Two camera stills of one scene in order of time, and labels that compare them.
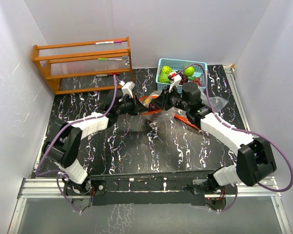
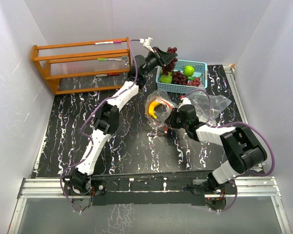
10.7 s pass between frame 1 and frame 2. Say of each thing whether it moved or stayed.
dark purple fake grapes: moved
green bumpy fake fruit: stayed
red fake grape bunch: stayed
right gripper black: moved
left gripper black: moved
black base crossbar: stayed
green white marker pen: stayed
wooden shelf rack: stayed
